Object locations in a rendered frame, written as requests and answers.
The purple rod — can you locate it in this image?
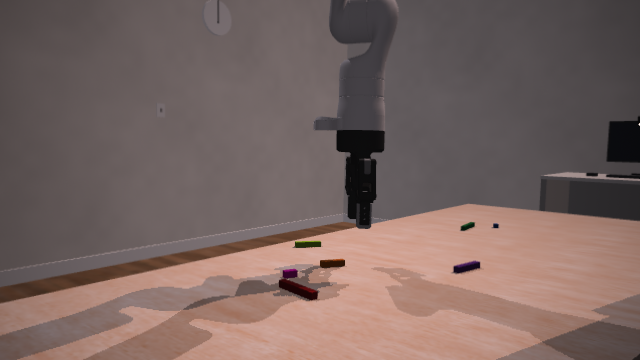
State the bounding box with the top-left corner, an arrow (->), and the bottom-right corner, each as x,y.
453,261 -> 480,274

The orange rod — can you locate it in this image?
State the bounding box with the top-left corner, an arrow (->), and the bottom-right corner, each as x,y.
320,259 -> 345,268

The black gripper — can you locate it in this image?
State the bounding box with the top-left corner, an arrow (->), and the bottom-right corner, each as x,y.
336,130 -> 385,229

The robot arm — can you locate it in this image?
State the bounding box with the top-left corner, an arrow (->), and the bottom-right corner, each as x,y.
313,0 -> 399,131

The small magenta block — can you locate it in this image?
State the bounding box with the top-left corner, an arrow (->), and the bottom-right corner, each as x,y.
283,269 -> 298,279

